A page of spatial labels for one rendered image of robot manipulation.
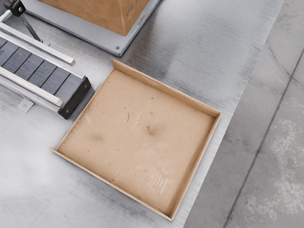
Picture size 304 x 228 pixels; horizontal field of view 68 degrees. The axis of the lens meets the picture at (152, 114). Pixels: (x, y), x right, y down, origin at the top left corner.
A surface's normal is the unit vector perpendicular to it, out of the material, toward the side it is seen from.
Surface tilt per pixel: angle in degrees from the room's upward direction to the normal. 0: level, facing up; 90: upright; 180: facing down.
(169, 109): 0
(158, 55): 0
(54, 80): 0
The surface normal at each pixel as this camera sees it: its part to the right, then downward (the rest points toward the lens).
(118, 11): -0.44, 0.84
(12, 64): 0.02, -0.35
